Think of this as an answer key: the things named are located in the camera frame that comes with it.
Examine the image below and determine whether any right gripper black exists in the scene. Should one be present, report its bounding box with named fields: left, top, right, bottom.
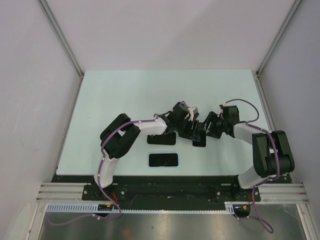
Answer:
left=198, top=111, right=228, bottom=139

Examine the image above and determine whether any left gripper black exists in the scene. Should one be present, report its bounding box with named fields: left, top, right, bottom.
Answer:
left=175, top=118, right=200, bottom=143

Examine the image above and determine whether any black phone case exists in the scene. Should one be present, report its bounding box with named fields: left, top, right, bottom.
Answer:
left=147, top=132, right=177, bottom=146

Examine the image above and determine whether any blue-edged black phone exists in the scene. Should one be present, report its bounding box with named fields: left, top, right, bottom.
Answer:
left=149, top=153, right=179, bottom=168

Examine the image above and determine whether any light blue phone case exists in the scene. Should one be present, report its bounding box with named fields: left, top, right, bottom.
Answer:
left=148, top=152, right=180, bottom=169

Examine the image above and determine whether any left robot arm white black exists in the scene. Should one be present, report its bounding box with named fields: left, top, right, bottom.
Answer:
left=93, top=101, right=206, bottom=200

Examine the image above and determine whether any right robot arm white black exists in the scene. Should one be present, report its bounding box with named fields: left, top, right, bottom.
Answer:
left=204, top=105, right=295, bottom=201

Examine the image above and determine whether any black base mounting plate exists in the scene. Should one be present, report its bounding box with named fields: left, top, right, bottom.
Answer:
left=51, top=174, right=292, bottom=211

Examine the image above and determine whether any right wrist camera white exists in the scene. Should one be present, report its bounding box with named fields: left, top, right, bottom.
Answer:
left=219, top=104, right=227, bottom=117

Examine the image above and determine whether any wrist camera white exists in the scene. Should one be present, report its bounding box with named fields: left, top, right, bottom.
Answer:
left=187, top=107, right=199, bottom=122
left=219, top=104, right=227, bottom=117

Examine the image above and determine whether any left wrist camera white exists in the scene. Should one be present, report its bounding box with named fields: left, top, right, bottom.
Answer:
left=187, top=107, right=199, bottom=122

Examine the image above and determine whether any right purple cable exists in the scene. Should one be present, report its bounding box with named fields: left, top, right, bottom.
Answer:
left=224, top=98, right=280, bottom=233

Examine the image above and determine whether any purple cable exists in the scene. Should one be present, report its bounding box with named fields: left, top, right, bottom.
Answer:
left=47, top=101, right=123, bottom=227
left=224, top=98, right=280, bottom=233

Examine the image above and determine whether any right side aluminium rail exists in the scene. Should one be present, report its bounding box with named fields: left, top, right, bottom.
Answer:
left=252, top=71, right=290, bottom=176

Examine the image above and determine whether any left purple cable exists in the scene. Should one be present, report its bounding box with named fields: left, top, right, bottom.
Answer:
left=47, top=101, right=123, bottom=227

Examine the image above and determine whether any right aluminium frame post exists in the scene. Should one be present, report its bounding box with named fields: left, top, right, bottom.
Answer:
left=255, top=0, right=304, bottom=77

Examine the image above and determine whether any aluminium frame post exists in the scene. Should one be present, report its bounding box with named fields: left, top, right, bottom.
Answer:
left=36, top=0, right=84, bottom=80
left=255, top=0, right=304, bottom=77

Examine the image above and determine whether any grey slotted cable duct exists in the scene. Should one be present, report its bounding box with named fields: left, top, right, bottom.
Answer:
left=46, top=201, right=237, bottom=214

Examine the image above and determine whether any left aluminium frame post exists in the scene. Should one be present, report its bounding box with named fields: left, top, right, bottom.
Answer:
left=36, top=0, right=84, bottom=80

